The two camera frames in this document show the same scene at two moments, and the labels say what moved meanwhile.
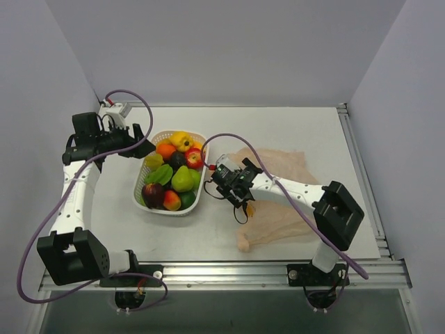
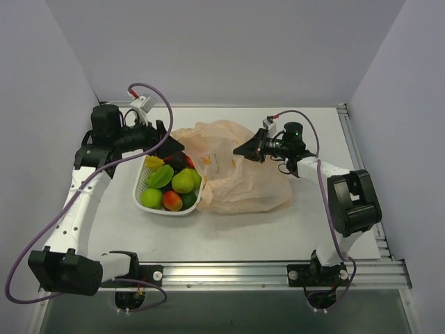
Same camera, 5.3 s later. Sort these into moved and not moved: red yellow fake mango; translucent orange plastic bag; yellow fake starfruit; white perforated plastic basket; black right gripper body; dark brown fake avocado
Moved: translucent orange plastic bag; black right gripper body
Not moved: red yellow fake mango; dark brown fake avocado; yellow fake starfruit; white perforated plastic basket
